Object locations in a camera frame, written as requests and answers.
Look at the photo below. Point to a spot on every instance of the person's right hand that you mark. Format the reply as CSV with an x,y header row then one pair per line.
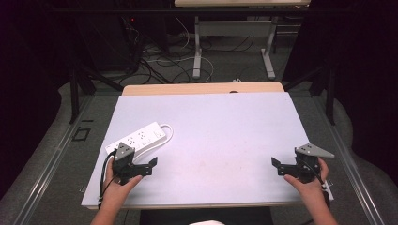
x,y
311,190

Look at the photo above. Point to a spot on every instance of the white power strip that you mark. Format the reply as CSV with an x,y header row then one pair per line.
x,y
142,137

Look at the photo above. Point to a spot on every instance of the person's dark clothing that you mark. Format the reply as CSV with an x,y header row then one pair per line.
x,y
206,215

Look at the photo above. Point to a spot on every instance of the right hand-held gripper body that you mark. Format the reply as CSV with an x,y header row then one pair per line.
x,y
309,168

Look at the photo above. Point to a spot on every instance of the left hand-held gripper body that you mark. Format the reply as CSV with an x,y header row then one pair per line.
x,y
124,152

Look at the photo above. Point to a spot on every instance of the dark equipment with red light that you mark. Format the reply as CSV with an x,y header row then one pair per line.
x,y
106,40

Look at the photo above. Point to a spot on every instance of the wooden table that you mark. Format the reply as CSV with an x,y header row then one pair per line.
x,y
200,88

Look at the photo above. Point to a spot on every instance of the aluminium floor rail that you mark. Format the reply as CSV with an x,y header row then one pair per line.
x,y
50,162
350,162

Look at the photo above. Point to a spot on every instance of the person's left hand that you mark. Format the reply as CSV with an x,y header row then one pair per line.
x,y
115,192

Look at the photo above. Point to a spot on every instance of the white table mat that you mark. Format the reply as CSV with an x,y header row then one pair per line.
x,y
212,146

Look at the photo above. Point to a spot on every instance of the black metal stand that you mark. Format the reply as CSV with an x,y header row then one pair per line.
x,y
74,97
330,97

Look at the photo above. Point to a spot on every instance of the black curtain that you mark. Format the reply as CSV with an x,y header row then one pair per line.
x,y
28,78
359,78

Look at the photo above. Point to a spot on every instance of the white desk with metal legs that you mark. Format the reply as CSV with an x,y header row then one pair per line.
x,y
237,28

